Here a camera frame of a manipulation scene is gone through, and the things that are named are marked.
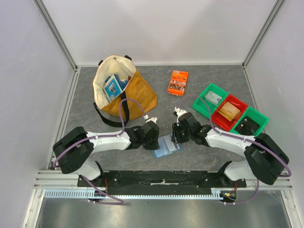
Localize right aluminium frame post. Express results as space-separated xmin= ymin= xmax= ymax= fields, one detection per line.
xmin=242 ymin=0 xmax=285 ymax=69

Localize gold cards in bin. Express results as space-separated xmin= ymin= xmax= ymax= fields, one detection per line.
xmin=218 ymin=102 xmax=240 ymax=121

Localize black cards in bin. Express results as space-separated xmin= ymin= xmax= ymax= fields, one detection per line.
xmin=236 ymin=116 xmax=260 ymax=135

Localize blue box in bag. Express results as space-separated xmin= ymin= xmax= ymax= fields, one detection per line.
xmin=103 ymin=74 xmax=128 ymax=102

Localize aluminium frame post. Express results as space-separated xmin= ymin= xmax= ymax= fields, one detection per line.
xmin=242 ymin=0 xmax=285 ymax=69
xmin=33 ymin=0 xmax=78 ymax=71

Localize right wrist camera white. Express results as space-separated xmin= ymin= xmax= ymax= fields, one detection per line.
xmin=173 ymin=107 xmax=187 ymax=118

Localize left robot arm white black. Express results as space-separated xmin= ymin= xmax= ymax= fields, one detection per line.
xmin=53 ymin=120 xmax=160 ymax=187

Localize left aluminium frame post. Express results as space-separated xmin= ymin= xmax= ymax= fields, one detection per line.
xmin=33 ymin=0 xmax=78 ymax=71

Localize green bin near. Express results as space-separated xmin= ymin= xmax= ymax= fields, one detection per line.
xmin=230 ymin=106 xmax=269 ymax=136

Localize blue card holder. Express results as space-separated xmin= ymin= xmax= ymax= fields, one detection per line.
xmin=152 ymin=134 xmax=182 ymax=159

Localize silver cards in bin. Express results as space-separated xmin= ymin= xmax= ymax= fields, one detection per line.
xmin=205 ymin=91 xmax=222 ymax=105

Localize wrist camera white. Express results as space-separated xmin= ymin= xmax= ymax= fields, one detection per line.
xmin=173 ymin=107 xmax=187 ymax=118
xmin=143 ymin=114 xmax=158 ymax=123

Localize orange screw box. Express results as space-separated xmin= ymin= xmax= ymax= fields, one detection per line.
xmin=167 ymin=70 xmax=189 ymax=96

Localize red bin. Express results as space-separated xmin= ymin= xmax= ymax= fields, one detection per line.
xmin=211 ymin=94 xmax=248 ymax=131

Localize green bin far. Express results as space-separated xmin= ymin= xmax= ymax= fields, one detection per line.
xmin=192 ymin=83 xmax=228 ymax=119

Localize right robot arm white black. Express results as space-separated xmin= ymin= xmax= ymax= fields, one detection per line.
xmin=171 ymin=110 xmax=291 ymax=187

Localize slotted cable duct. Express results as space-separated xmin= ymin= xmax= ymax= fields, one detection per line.
xmin=44 ymin=189 xmax=225 ymax=199

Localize green bin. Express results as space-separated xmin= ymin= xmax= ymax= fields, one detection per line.
xmin=192 ymin=83 xmax=228 ymax=119
xmin=230 ymin=106 xmax=269 ymax=136

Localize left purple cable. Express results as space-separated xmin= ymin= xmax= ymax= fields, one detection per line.
xmin=53 ymin=98 xmax=149 ymax=205

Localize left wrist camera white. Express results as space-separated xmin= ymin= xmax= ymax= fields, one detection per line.
xmin=143 ymin=114 xmax=158 ymax=123

